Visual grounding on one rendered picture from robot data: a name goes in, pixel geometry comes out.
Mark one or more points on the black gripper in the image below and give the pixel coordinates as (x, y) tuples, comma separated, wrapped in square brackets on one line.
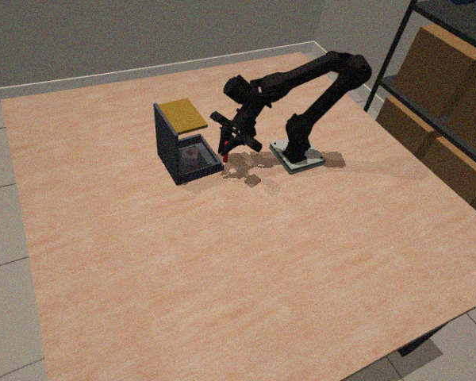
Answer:
[(242, 122)]

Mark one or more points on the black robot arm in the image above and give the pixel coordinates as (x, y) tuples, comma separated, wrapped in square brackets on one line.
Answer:
[(353, 71)]

